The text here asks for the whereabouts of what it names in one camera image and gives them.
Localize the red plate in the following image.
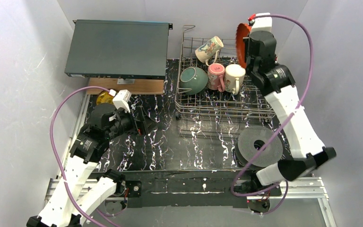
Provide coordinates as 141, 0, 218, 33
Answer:
235, 23, 251, 69

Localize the green interior mug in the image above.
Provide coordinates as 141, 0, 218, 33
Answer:
224, 64, 246, 95

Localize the cream seahorse mug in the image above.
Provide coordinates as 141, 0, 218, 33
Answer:
195, 36, 224, 66

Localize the pink interior mug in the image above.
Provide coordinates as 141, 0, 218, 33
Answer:
207, 63, 225, 92

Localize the white floral bowl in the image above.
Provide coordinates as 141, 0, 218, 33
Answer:
179, 67, 208, 95

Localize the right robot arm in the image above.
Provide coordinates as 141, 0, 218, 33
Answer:
246, 31, 337, 186

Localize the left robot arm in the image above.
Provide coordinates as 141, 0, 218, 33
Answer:
26, 103, 156, 227

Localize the wooden board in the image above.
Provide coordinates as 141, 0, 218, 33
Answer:
88, 78, 164, 95

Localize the yellow patterned plate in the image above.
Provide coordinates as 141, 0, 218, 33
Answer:
96, 89, 117, 105

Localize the grey perforated filament spool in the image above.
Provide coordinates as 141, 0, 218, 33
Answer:
235, 125, 284, 170

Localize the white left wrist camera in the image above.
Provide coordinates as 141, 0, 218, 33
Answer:
109, 89, 131, 113

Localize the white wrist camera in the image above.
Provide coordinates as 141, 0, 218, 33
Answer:
109, 89, 131, 113
249, 12, 272, 33

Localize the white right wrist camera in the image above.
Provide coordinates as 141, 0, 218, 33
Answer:
249, 12, 272, 33

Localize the metal wire dish rack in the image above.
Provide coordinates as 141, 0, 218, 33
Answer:
175, 25, 276, 121

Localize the dark grey rack-mount box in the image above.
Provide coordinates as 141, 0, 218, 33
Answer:
64, 19, 173, 80

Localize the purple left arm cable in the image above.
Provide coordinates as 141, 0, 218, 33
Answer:
49, 86, 122, 227

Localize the aluminium frame rail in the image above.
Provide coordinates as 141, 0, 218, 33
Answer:
39, 177, 332, 227

